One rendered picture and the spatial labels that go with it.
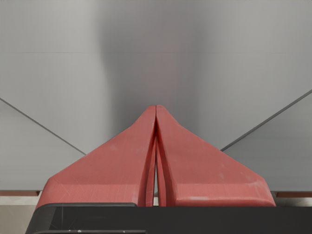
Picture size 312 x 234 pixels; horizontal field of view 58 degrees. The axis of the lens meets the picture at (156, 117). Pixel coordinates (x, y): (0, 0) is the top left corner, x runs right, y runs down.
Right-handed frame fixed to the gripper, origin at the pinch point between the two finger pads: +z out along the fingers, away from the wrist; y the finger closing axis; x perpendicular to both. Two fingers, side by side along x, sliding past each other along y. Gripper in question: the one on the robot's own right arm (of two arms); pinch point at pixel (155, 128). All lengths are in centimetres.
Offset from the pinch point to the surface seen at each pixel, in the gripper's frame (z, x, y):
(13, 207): 86, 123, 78
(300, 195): 4.2, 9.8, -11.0
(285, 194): 4.2, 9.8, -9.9
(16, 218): 86, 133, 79
